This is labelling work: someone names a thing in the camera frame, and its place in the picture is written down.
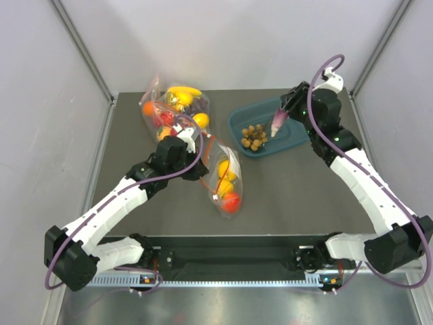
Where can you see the fake purple grapes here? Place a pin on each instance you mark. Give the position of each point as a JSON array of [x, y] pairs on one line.
[[197, 106]]

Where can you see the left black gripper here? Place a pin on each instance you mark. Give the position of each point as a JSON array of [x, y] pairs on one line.
[[199, 170]]

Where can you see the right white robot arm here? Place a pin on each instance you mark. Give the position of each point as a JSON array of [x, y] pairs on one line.
[[396, 240]]

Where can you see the brown fake longan bunch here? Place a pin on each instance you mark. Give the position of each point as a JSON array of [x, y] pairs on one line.
[[254, 137]]

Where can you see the fake orange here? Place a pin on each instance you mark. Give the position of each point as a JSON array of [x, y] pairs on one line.
[[148, 109]]

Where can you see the fake peach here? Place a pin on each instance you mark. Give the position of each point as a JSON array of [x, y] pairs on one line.
[[162, 132]]

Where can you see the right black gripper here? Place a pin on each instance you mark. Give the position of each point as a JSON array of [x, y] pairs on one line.
[[291, 101]]

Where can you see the purple fake eggplant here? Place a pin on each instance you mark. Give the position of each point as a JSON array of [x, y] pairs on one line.
[[279, 119]]

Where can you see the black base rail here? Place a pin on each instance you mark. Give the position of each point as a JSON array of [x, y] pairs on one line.
[[235, 258]]

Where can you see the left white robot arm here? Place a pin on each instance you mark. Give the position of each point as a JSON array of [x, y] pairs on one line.
[[74, 253]]

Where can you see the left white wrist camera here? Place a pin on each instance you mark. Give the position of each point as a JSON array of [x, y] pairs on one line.
[[188, 135]]

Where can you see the teal plastic bin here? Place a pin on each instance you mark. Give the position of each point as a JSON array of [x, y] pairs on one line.
[[260, 115]]

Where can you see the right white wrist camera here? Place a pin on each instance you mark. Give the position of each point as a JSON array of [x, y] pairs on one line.
[[332, 81]]

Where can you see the fake red apple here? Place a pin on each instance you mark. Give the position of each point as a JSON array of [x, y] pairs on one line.
[[167, 118]]

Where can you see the red fake tomato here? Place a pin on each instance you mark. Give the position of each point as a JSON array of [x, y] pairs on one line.
[[231, 202]]

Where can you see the fake yellow banana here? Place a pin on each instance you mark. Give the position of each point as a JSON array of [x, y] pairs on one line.
[[176, 90]]

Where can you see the clear zip bag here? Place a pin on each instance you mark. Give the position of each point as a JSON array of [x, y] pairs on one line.
[[215, 151], [167, 101]]

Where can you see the far fake lemon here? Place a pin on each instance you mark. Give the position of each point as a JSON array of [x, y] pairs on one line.
[[202, 120]]

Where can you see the yellow fake lemon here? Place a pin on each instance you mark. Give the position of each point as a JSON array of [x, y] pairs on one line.
[[225, 172]]

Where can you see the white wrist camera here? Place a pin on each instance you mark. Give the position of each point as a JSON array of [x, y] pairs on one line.
[[332, 81], [188, 135]]

